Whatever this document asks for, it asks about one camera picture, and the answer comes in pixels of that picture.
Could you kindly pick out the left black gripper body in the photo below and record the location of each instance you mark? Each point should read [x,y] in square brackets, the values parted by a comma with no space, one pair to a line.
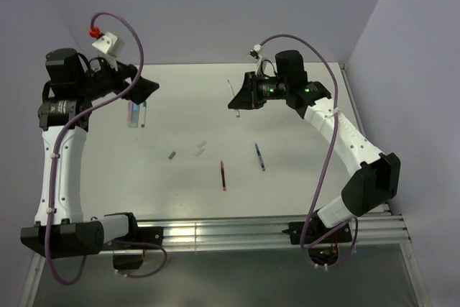
[99,84]

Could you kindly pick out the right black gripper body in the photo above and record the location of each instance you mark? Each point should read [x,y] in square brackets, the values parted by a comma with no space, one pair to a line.
[268,89]

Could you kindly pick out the white light blue pen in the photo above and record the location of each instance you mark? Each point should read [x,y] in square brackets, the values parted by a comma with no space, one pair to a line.
[231,91]

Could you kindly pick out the pink highlighter pen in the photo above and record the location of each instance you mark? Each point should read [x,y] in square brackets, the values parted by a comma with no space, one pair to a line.
[130,110]

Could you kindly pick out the light blue highlighter pen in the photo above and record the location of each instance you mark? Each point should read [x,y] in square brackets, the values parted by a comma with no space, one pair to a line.
[135,116]

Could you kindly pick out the white teal marker pen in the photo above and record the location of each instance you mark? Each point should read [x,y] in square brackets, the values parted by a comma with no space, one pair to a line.
[143,114]

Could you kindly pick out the grey pen cap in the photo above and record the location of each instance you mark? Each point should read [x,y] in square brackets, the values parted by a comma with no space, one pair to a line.
[172,154]

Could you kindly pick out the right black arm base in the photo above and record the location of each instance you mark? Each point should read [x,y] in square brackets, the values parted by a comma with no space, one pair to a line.
[328,255]

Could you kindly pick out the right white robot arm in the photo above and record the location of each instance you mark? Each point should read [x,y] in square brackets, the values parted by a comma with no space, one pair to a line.
[374,175]

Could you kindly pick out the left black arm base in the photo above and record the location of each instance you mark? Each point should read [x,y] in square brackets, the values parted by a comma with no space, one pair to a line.
[129,253]

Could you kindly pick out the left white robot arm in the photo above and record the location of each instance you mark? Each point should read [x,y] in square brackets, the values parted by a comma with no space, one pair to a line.
[59,229]

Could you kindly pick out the red gel pen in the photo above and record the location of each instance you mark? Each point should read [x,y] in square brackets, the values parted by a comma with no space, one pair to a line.
[223,177]

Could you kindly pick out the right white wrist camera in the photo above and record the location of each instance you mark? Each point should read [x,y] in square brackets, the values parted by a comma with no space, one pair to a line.
[256,54]

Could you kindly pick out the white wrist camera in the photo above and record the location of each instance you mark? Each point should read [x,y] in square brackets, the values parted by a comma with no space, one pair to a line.
[108,45]
[256,54]

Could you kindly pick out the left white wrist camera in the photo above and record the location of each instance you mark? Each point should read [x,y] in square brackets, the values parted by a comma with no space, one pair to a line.
[108,45]

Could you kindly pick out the aluminium frame rail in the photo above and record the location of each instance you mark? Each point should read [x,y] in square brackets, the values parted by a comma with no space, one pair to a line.
[275,232]

